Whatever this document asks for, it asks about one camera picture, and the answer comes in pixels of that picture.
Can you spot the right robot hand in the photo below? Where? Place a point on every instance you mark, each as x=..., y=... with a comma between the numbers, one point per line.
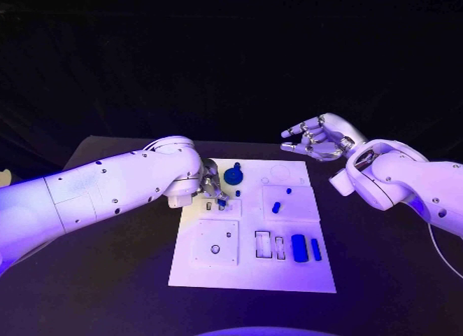
x=325, y=141

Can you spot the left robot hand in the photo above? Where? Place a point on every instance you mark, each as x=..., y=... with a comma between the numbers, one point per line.
x=212, y=183

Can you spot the blue plug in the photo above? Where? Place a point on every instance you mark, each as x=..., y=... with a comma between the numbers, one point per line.
x=222, y=202

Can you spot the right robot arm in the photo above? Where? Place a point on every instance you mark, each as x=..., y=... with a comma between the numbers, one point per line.
x=413, y=181

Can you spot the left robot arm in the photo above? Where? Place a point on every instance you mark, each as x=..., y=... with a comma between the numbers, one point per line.
x=103, y=189

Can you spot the white task board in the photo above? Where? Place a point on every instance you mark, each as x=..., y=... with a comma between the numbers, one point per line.
x=254, y=231

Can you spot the blue gear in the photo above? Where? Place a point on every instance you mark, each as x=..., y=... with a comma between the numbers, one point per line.
x=234, y=176

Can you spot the blue short cylinder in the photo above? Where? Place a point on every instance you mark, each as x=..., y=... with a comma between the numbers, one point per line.
x=276, y=207

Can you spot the thick blue long cylinder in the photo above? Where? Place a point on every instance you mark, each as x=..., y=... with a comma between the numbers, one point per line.
x=299, y=248

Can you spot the thin blue long cylinder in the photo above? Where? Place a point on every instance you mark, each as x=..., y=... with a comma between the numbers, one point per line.
x=316, y=249

